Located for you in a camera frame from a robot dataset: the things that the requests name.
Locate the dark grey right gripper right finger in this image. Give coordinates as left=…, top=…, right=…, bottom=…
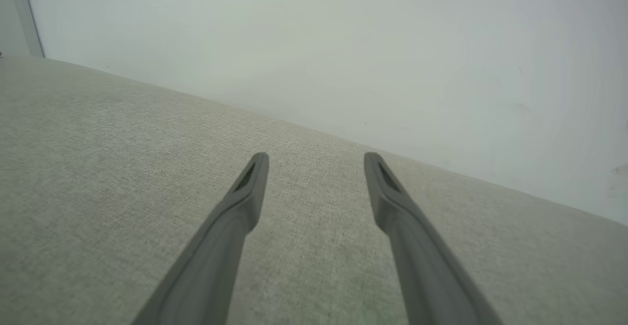
left=364, top=152, right=504, bottom=325

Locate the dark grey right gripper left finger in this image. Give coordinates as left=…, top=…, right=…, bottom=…
left=131, top=152, right=270, bottom=325

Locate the grey door frame strip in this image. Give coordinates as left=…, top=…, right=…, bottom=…
left=9, top=0, right=46, bottom=58

